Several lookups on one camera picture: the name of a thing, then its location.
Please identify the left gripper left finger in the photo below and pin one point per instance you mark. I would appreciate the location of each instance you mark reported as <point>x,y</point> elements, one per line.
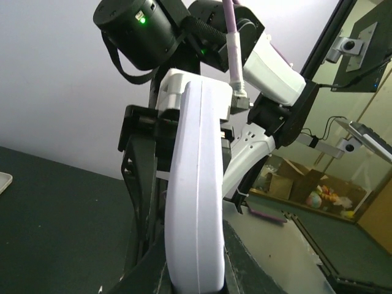
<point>149,276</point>

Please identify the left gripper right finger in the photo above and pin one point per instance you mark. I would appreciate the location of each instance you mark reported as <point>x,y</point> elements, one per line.
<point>242,272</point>

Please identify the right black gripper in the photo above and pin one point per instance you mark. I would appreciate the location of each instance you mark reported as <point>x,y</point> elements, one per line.
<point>146,135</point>

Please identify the phone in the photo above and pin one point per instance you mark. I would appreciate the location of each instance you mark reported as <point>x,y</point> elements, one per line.
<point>5,181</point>
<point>194,239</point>

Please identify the monitor on grey arm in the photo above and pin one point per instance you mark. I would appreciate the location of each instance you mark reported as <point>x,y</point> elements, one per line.
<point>364,54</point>

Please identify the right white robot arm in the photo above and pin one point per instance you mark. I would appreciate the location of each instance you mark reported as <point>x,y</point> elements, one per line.
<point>224,41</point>

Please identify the black table mat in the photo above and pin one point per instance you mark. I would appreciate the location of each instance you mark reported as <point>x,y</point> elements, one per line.
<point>63,229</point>

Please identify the cardboard boxes with toys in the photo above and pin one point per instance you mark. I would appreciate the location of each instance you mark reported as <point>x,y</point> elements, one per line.
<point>298,185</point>

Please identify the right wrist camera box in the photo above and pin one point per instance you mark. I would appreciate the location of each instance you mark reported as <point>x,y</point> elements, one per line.
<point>173,85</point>

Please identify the right black frame post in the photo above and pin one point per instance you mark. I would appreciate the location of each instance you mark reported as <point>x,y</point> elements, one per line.
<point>327,37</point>

